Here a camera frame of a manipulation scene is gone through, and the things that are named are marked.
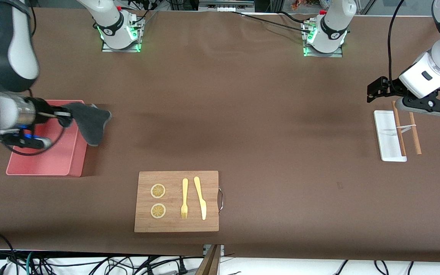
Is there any grey and pink cloth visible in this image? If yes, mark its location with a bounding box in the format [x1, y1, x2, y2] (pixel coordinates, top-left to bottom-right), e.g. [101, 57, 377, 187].
[65, 101, 112, 147]

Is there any white rectangular tray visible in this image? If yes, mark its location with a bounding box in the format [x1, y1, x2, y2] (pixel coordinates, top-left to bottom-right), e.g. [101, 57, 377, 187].
[374, 110, 408, 162]

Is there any pink plastic bin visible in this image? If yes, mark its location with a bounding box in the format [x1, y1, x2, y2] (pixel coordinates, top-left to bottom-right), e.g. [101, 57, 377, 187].
[6, 100, 93, 178]

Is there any yellow plastic fork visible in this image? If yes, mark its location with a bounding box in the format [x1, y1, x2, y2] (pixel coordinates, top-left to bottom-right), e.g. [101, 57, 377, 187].
[181, 178, 189, 219]

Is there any wooden cutting board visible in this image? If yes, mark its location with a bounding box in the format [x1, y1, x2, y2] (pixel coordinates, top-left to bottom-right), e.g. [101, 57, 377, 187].
[134, 171, 219, 233]

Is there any yellow plastic knife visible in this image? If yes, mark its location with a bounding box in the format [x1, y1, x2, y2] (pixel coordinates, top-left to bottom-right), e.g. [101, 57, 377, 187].
[194, 176, 207, 220]

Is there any grey equipment box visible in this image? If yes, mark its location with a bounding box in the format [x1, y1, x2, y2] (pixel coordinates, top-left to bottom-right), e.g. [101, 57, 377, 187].
[199, 0, 255, 12]

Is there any brown wooden beam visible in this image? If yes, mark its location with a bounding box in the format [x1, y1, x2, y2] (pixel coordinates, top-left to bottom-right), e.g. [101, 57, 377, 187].
[195, 244, 221, 275]

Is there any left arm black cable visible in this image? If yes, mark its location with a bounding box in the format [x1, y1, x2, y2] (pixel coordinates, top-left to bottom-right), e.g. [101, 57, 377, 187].
[387, 0, 408, 92]

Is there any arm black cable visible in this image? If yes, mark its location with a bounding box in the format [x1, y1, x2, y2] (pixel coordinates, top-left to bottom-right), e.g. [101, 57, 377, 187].
[0, 2, 67, 156]
[387, 0, 408, 92]

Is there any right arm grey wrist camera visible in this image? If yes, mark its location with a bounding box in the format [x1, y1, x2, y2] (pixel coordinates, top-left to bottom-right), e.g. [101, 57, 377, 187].
[0, 132, 52, 150]

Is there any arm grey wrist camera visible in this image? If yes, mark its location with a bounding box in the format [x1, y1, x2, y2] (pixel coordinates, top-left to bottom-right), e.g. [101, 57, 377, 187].
[395, 95, 440, 117]
[0, 132, 52, 150]

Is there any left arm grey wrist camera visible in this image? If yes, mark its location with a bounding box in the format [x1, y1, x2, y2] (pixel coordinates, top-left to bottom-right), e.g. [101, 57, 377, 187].
[395, 95, 440, 117]

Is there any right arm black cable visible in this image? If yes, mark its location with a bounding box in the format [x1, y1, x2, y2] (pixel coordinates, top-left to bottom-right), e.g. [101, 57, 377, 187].
[0, 2, 67, 156]

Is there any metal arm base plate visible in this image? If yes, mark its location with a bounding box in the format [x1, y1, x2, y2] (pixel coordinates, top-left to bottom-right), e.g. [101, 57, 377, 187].
[303, 45, 343, 58]
[102, 15, 143, 53]

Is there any long black power cable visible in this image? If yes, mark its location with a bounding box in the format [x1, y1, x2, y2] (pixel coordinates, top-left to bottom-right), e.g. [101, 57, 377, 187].
[231, 11, 314, 34]

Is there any small metal bracket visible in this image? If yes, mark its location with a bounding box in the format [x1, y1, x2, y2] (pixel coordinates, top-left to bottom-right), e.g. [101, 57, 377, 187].
[203, 244, 225, 256]

